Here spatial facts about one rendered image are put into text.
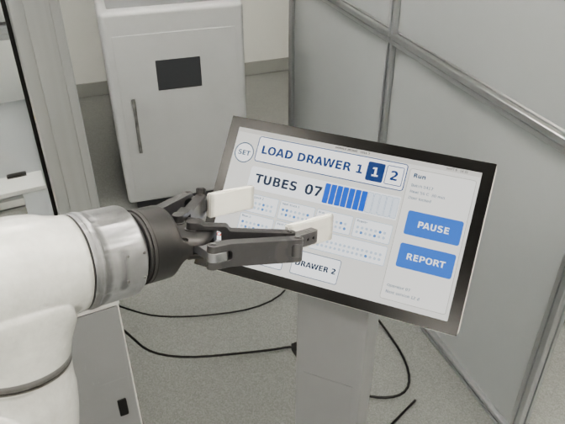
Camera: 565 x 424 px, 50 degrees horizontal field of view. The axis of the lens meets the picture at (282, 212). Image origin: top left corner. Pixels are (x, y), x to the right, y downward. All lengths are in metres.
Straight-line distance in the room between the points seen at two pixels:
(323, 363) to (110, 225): 0.94
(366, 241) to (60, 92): 0.61
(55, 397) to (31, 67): 0.68
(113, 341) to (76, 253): 0.96
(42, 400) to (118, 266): 0.13
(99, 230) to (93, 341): 0.93
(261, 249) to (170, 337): 1.87
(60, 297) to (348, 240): 0.70
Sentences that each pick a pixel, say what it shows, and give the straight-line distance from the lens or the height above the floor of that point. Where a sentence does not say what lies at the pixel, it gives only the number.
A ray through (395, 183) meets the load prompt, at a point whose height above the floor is 1.14.
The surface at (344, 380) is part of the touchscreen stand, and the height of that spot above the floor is 0.63.
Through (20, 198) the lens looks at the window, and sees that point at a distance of 1.25.
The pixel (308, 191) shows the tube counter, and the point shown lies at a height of 1.11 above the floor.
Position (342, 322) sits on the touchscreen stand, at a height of 0.81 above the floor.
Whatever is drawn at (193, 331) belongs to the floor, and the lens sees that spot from 2.47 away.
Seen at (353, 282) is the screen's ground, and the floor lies 1.00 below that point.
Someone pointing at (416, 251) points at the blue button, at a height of 1.06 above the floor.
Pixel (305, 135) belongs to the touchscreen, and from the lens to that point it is 1.19.
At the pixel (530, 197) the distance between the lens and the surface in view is 1.82.
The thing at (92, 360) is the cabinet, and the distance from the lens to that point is 1.51.
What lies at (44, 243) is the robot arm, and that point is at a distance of 0.53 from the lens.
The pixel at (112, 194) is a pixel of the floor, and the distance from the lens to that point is 3.35.
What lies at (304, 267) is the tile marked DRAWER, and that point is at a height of 1.00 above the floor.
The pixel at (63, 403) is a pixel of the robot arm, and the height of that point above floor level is 1.29.
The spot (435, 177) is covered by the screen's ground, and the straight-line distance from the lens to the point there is 1.13.
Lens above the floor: 1.73
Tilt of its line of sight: 34 degrees down
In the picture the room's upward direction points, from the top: straight up
